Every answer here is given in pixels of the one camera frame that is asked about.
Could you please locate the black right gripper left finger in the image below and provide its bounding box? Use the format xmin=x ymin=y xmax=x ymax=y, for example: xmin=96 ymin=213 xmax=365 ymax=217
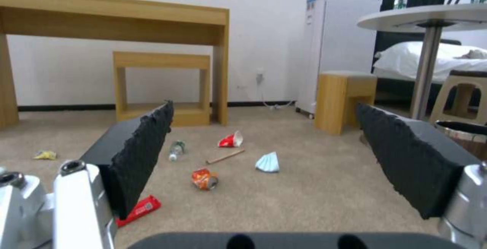
xmin=0 ymin=99 xmax=175 ymax=249

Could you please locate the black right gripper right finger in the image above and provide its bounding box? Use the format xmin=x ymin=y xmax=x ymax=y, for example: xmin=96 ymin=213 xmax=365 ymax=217
xmin=355 ymin=103 xmax=487 ymax=249

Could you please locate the wooden trash bin black liner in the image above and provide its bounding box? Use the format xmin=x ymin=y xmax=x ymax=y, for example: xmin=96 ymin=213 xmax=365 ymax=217
xmin=434 ymin=120 xmax=487 ymax=158

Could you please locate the crushed clear plastic bottle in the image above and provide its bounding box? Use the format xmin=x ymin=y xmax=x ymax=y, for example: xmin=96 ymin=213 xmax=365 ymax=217
xmin=168 ymin=140 xmax=187 ymax=162

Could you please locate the red snack wrapper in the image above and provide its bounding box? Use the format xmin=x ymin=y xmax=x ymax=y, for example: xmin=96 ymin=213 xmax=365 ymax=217
xmin=115 ymin=194 xmax=162 ymax=228

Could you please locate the beige plastic stool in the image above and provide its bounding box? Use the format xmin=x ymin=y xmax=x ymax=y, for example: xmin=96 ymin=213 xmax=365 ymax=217
xmin=428 ymin=70 xmax=487 ymax=126

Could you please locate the crushed orange snack can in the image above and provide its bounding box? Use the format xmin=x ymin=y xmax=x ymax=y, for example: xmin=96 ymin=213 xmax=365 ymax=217
xmin=191 ymin=167 xmax=220 ymax=190

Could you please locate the crumpled yellow wrapper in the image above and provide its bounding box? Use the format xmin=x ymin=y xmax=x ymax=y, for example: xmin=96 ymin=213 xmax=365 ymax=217
xmin=32 ymin=150 xmax=58 ymax=160

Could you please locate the wooden stick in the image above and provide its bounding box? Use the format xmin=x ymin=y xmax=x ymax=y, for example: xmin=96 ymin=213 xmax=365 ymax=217
xmin=205 ymin=149 xmax=246 ymax=165

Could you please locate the small wooden stool grey top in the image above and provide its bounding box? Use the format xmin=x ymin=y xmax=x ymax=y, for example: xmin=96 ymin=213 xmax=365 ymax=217
xmin=314 ymin=71 xmax=378 ymax=135

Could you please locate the bed with white bedding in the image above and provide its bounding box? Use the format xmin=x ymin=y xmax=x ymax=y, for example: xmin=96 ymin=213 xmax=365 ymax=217
xmin=372 ymin=40 xmax=487 ymax=101

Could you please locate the open wooden stool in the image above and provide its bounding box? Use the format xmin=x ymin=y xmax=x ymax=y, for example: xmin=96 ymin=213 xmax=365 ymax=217
xmin=112 ymin=51 xmax=212 ymax=127

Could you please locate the red and white paper cup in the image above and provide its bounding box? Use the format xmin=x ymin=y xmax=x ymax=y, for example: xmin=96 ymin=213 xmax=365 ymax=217
xmin=217 ymin=130 xmax=245 ymax=149

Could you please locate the large wooden desk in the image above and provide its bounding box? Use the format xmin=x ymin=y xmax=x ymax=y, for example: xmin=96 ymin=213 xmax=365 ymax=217
xmin=0 ymin=0 xmax=231 ymax=131

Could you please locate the white mini fridge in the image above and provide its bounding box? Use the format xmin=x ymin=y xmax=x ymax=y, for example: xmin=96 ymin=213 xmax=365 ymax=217
xmin=296 ymin=0 xmax=383 ymax=118

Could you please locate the light blue face mask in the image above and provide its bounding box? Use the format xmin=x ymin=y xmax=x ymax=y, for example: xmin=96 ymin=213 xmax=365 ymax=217
xmin=255 ymin=151 xmax=281 ymax=173

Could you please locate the round white table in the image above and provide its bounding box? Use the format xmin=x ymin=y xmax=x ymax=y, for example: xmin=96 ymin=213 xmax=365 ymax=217
xmin=356 ymin=3 xmax=487 ymax=121

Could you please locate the white power cable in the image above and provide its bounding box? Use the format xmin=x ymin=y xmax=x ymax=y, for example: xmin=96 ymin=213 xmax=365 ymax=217
xmin=255 ymin=72 xmax=297 ymax=110

